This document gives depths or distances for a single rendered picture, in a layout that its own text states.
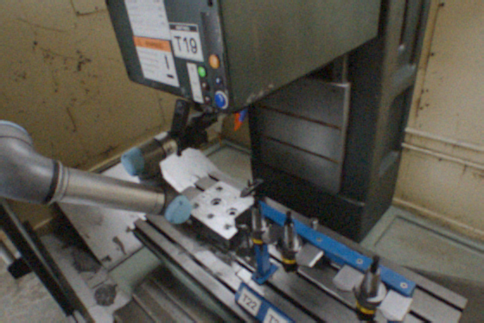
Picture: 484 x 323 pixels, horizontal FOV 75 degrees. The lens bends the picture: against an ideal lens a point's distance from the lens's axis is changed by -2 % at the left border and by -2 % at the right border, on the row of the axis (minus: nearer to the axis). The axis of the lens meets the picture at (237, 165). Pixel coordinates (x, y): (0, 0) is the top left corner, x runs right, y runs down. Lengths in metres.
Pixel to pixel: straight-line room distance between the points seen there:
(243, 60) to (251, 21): 0.07
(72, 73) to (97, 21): 0.30
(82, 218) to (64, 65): 0.81
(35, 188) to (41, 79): 1.18
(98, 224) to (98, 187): 1.15
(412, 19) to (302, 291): 1.09
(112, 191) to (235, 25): 0.45
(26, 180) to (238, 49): 0.48
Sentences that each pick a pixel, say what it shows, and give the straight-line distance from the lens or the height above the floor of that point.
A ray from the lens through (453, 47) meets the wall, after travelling 1.52.
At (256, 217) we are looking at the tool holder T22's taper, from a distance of 0.88.
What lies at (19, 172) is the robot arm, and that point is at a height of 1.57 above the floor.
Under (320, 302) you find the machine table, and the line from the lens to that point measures 1.16.
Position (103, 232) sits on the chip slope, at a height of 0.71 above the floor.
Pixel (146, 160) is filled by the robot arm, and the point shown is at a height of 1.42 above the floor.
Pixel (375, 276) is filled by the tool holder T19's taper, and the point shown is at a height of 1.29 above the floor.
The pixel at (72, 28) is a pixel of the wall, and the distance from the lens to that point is 1.90.
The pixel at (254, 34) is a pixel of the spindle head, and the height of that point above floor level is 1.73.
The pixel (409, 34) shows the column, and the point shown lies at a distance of 1.51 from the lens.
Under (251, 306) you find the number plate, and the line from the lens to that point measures 1.11.
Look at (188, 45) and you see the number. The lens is 0.71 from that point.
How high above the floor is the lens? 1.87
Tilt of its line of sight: 34 degrees down
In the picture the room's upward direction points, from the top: 8 degrees counter-clockwise
